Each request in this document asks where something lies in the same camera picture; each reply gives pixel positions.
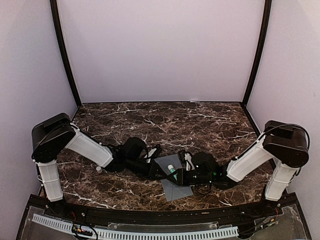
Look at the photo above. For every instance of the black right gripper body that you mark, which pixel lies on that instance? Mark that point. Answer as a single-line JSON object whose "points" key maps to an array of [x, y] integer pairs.
{"points": [[191, 180]]}

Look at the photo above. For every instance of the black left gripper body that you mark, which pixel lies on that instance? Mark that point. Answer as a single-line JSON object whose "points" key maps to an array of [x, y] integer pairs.
{"points": [[151, 171]]}

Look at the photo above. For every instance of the green white glue stick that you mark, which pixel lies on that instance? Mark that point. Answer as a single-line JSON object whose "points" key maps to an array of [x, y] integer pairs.
{"points": [[172, 169]]}

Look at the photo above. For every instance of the grey paper envelope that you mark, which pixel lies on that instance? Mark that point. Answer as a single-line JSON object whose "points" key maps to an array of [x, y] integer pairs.
{"points": [[171, 190]]}

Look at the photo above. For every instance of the white glue stick cap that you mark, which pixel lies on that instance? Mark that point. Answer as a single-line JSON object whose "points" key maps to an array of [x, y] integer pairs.
{"points": [[99, 169]]}

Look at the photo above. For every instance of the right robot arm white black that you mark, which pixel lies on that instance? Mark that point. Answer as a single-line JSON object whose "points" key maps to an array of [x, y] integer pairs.
{"points": [[286, 143]]}

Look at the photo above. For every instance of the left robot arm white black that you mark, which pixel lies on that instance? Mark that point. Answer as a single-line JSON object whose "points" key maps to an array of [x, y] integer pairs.
{"points": [[57, 133]]}

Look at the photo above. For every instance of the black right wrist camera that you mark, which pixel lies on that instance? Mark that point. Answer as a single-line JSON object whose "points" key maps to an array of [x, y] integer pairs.
{"points": [[183, 156]]}

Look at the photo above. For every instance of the white slotted cable duct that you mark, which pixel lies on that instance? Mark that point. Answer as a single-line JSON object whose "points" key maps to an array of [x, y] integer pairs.
{"points": [[100, 233]]}

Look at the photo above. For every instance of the black right frame post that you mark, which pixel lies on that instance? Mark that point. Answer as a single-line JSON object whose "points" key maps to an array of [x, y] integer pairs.
{"points": [[258, 53]]}

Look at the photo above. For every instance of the black frame post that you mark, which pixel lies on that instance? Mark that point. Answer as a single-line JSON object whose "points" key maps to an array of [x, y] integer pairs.
{"points": [[63, 52], [258, 53]]}

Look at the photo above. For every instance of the black left frame post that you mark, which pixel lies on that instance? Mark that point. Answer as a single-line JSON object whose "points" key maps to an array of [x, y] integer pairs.
{"points": [[63, 52]]}

